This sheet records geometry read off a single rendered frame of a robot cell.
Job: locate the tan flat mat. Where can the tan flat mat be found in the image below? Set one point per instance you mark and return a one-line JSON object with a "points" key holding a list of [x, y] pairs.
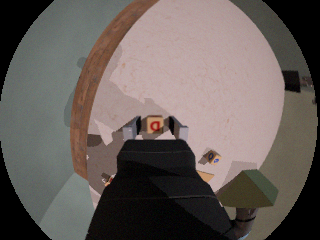
{"points": [[205, 176]]}

